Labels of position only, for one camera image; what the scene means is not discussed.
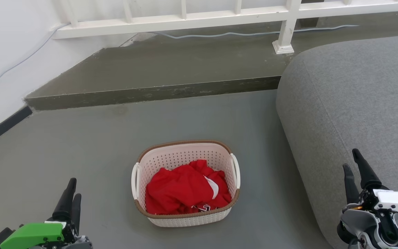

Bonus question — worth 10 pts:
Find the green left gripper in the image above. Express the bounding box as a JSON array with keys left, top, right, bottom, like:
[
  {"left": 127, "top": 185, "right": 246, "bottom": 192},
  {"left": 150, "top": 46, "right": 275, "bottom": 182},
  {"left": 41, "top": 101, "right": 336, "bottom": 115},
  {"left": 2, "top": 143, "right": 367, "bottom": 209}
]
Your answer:
[{"left": 0, "top": 178, "right": 93, "bottom": 249}]

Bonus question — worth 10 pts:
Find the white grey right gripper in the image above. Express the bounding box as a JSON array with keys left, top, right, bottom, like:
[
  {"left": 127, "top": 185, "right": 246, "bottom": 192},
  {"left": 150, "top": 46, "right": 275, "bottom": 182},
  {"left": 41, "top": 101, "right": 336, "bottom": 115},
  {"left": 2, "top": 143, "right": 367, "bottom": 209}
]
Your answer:
[{"left": 337, "top": 149, "right": 398, "bottom": 249}]

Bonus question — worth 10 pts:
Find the white perforated laundry basket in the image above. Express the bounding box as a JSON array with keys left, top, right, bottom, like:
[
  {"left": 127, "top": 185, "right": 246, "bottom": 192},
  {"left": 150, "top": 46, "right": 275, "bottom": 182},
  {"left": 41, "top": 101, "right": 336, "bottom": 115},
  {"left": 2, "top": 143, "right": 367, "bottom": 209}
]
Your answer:
[{"left": 131, "top": 140, "right": 241, "bottom": 228}]

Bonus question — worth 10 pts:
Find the grey fabric sofa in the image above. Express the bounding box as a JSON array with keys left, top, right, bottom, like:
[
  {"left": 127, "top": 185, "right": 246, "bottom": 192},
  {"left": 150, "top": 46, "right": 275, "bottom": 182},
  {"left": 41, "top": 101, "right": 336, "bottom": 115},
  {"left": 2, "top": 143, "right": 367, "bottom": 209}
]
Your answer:
[{"left": 276, "top": 34, "right": 398, "bottom": 249}]

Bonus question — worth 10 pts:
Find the red jersey garment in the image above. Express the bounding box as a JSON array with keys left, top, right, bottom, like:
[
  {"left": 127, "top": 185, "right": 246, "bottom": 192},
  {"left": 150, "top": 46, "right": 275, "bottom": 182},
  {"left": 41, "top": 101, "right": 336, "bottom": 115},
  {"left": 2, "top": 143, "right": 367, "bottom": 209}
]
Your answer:
[{"left": 145, "top": 159, "right": 232, "bottom": 215}]

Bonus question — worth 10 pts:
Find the grey concrete step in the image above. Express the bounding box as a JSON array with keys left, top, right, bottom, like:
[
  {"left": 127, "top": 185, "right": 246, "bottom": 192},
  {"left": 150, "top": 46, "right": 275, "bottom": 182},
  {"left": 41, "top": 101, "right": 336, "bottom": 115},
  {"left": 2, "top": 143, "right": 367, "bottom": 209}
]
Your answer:
[{"left": 24, "top": 10, "right": 398, "bottom": 111}]

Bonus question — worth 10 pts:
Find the white railing fence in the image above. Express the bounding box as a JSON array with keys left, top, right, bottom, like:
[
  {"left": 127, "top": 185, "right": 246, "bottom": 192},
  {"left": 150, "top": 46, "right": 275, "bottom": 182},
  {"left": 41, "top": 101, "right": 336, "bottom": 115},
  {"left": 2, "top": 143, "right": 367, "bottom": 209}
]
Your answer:
[{"left": 52, "top": 0, "right": 398, "bottom": 55}]

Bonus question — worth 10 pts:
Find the black wall baseboard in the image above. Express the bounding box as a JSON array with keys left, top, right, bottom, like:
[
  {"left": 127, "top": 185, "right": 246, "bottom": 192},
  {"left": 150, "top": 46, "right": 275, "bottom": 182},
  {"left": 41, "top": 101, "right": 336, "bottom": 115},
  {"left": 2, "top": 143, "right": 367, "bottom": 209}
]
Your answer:
[{"left": 0, "top": 105, "right": 33, "bottom": 153}]

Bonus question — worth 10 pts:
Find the thin grey floor cable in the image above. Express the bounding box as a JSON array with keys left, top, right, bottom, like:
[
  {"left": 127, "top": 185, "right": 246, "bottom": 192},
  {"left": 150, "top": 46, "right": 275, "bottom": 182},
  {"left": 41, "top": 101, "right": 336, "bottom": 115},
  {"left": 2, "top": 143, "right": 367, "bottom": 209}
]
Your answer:
[{"left": 0, "top": 24, "right": 360, "bottom": 96}]

